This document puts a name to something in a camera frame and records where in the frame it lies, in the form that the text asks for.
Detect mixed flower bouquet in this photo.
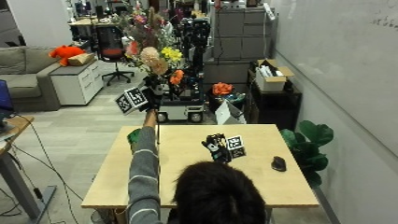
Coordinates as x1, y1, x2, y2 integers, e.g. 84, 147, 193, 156
117, 5, 186, 94

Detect person's right hand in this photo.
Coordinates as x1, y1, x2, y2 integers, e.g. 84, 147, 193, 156
200, 133, 234, 164

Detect open cardboard box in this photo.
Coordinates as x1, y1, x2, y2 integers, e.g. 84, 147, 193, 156
254, 58, 296, 92

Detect thin black glove cable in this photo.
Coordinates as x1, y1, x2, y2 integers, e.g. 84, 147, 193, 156
156, 108, 161, 147

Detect white marker cube left glove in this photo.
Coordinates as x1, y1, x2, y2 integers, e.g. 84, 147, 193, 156
115, 87, 151, 116

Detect grey filing cabinets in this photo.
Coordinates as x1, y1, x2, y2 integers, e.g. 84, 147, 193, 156
212, 7, 276, 62

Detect person's left hand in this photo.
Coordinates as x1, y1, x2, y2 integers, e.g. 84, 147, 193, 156
143, 77, 165, 112

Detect white marker cube right glove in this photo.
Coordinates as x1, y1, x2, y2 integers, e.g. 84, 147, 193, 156
225, 134, 248, 160

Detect white drawer cabinet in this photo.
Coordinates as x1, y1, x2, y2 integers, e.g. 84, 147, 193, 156
48, 59, 104, 106

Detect white marker cube glove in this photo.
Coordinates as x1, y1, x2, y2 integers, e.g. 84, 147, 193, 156
225, 134, 248, 160
115, 87, 151, 116

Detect black computer mouse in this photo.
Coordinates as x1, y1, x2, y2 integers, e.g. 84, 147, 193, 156
270, 155, 289, 173

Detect white wheeled mobile robot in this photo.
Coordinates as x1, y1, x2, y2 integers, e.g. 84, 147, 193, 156
156, 18, 213, 124

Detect tan cushion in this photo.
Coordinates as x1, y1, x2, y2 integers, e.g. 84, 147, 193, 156
67, 52, 97, 67

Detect green floral block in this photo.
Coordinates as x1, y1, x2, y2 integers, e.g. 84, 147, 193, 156
125, 128, 143, 154

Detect black shelf unit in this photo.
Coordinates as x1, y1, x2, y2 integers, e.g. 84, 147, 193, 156
246, 69, 304, 131

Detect orange flower bunch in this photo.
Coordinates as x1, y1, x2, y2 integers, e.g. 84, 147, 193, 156
212, 81, 236, 96

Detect white paper bag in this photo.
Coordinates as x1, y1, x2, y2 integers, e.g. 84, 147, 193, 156
214, 99, 248, 126

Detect black floor cable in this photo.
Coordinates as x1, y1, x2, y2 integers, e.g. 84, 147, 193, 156
8, 113, 85, 224

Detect wooden side desk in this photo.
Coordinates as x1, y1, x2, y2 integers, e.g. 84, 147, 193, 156
0, 115, 59, 220

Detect green leafy potted plant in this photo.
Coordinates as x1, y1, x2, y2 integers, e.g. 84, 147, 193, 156
280, 119, 336, 189

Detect blue screen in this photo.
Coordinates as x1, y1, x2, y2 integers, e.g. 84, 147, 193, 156
0, 79, 15, 113

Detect grey sofa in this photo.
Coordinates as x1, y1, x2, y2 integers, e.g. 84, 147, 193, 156
0, 46, 64, 112

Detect orange plush toy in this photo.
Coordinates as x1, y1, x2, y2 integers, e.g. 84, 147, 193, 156
48, 45, 87, 67

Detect black office chair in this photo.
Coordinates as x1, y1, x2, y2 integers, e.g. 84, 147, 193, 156
93, 23, 136, 87

